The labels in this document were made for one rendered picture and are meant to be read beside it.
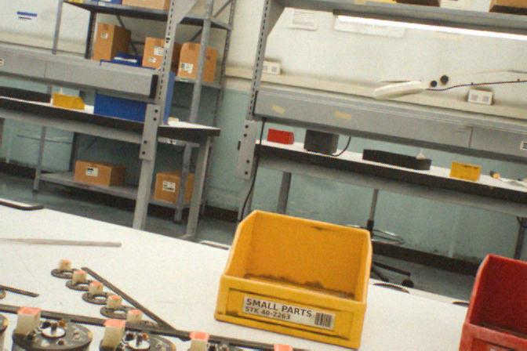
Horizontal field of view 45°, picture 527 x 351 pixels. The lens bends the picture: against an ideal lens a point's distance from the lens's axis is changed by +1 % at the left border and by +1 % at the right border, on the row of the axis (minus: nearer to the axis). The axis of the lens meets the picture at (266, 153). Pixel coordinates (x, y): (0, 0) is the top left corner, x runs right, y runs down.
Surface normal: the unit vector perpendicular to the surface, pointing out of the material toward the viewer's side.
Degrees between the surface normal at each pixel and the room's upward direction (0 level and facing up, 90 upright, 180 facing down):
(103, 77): 90
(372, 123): 90
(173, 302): 0
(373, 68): 90
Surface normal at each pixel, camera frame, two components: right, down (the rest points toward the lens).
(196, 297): 0.16, -0.98
